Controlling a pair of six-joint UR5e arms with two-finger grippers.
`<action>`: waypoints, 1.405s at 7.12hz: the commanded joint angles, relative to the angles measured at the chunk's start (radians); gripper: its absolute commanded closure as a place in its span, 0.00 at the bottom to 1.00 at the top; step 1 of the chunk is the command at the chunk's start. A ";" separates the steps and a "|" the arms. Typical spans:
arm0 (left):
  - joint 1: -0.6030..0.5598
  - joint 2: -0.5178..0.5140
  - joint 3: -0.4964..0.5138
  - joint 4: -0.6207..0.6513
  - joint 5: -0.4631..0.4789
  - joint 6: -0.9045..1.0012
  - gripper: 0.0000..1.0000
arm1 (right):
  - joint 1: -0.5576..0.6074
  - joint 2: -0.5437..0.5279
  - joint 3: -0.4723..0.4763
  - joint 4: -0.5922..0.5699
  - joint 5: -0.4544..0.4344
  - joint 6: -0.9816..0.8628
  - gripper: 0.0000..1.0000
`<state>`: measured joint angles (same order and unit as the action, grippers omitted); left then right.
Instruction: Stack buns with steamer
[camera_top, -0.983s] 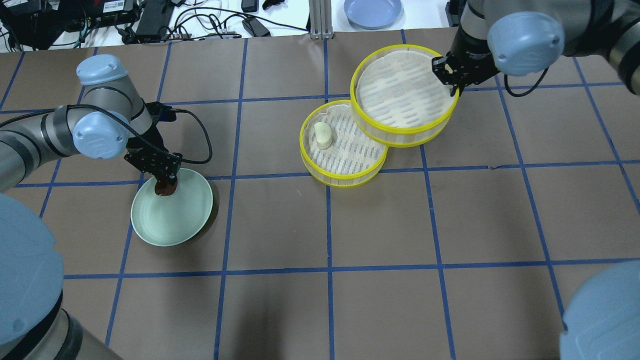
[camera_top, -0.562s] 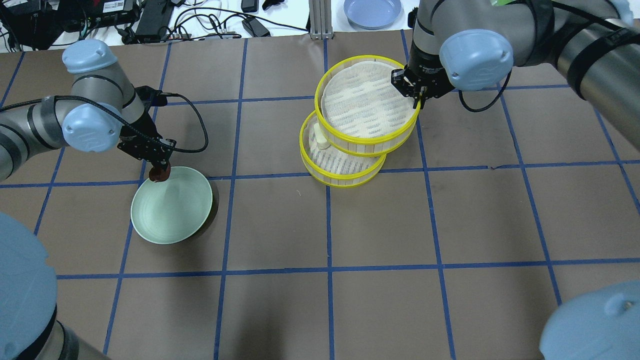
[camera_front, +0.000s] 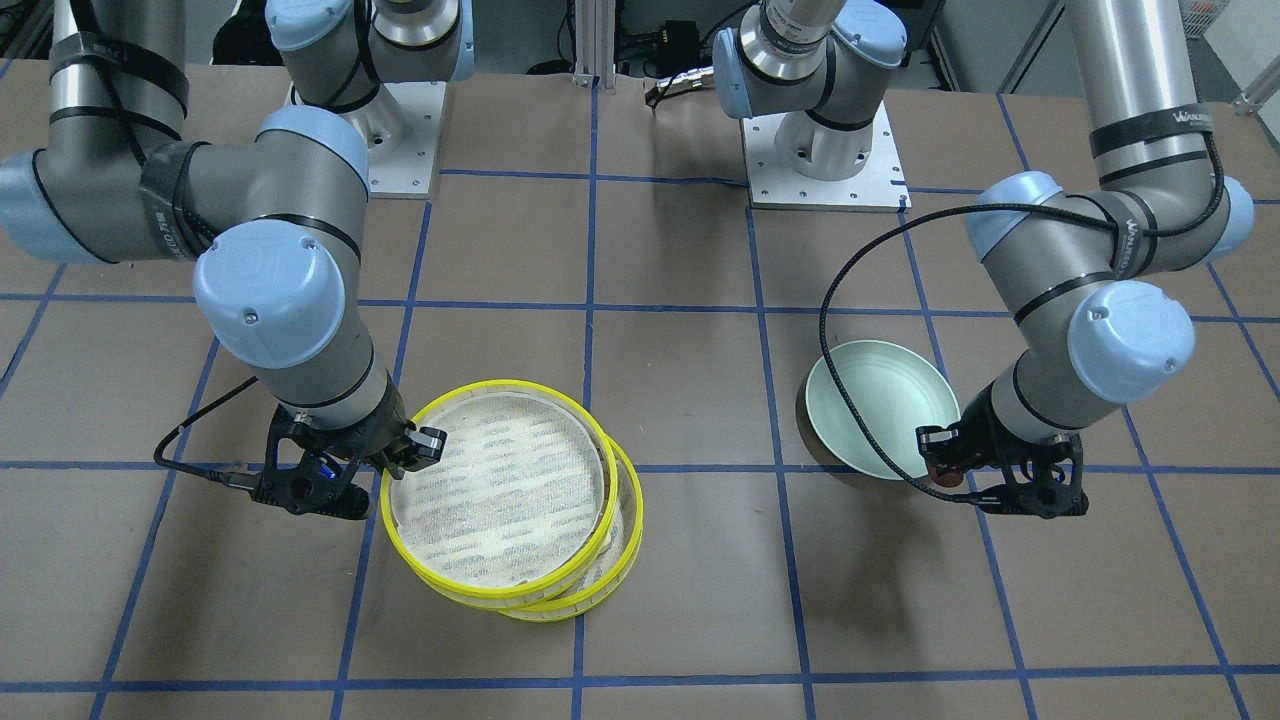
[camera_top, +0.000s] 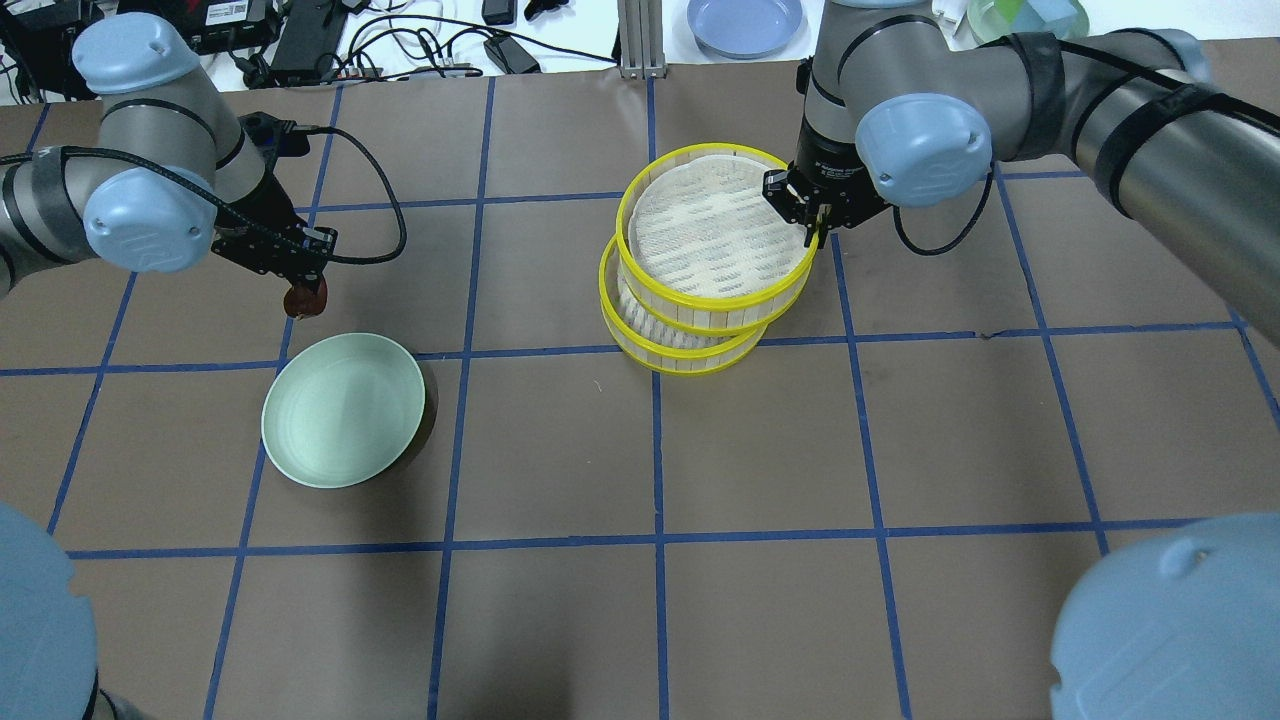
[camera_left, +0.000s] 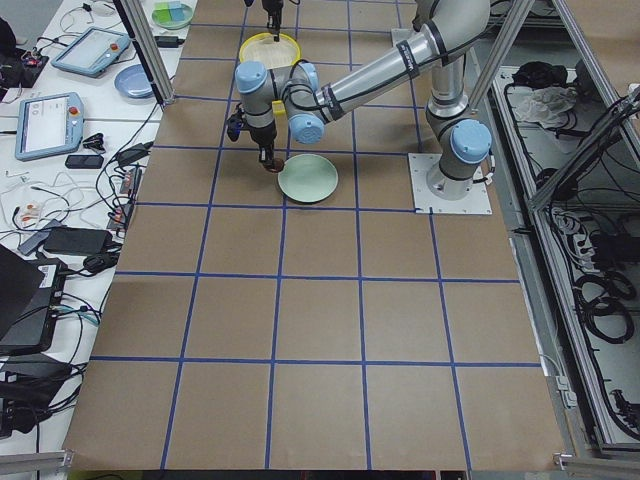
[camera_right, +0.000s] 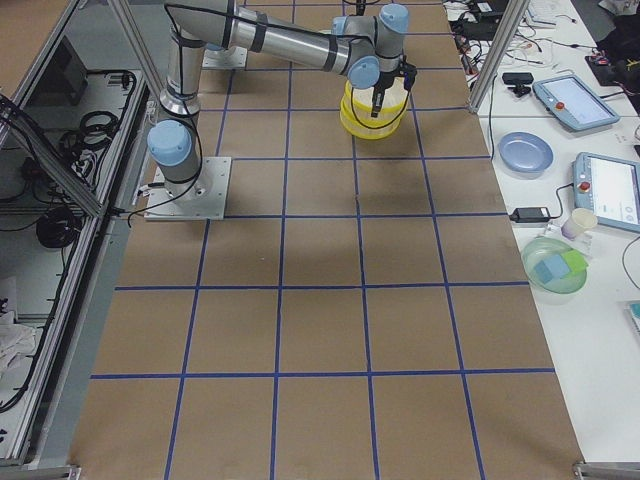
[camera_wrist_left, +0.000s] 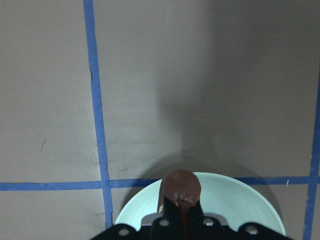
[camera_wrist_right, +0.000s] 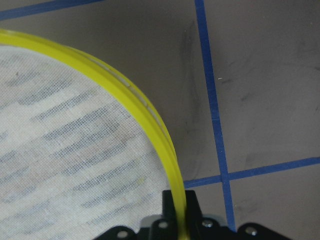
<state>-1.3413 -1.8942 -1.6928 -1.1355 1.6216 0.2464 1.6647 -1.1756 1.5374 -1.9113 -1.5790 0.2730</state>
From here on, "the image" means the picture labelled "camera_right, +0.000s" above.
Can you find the lower teach pendant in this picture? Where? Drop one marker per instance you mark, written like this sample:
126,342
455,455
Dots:
609,187

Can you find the paper cup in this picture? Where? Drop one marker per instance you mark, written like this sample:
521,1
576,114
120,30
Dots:
578,222

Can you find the black webcam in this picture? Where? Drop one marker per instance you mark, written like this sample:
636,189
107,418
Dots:
519,83

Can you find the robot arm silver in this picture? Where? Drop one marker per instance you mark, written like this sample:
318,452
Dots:
367,50

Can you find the aluminium frame post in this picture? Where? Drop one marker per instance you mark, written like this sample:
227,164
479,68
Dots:
507,27

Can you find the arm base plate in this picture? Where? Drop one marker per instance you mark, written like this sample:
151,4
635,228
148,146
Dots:
224,59
205,200

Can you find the green sponge block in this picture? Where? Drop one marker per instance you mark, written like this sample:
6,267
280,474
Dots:
574,261

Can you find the black power adapter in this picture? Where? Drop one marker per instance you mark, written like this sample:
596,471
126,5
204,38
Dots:
530,215

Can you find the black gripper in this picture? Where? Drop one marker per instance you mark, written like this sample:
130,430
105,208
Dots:
383,82

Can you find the green translucent bowl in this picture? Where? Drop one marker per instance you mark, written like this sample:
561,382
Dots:
557,292

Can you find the blue plate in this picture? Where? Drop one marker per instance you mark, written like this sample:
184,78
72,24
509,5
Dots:
525,155

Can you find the yellow rimmed steamer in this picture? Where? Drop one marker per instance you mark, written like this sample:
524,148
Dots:
356,111

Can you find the blue sponge block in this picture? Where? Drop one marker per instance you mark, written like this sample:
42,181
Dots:
550,269

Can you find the upper teach pendant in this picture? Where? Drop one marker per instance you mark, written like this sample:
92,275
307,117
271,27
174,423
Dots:
573,103

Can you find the teach pendant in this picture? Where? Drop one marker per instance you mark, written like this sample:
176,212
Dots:
609,187
573,103

